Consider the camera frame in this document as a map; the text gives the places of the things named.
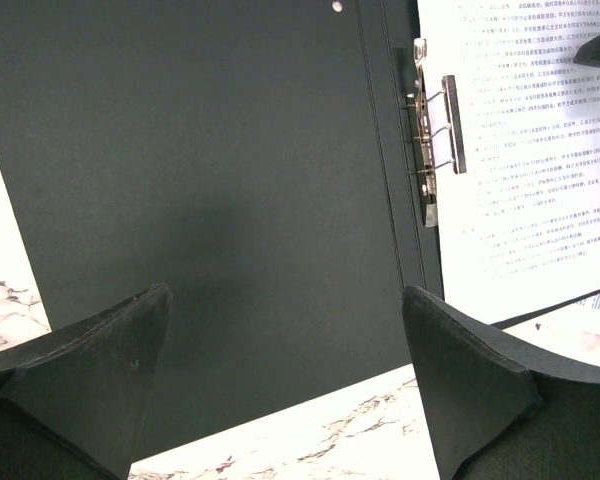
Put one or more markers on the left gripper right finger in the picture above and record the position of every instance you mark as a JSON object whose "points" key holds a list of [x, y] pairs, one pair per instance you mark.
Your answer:
{"points": [[498, 407]]}

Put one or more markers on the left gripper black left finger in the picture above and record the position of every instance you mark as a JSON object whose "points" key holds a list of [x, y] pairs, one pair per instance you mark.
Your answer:
{"points": [[73, 402]]}

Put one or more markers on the grey black file folder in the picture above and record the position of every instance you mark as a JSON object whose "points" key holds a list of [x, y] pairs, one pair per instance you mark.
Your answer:
{"points": [[254, 156]]}

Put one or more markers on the silver folder clip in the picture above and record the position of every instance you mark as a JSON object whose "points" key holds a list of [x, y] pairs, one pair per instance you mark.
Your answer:
{"points": [[419, 102]]}

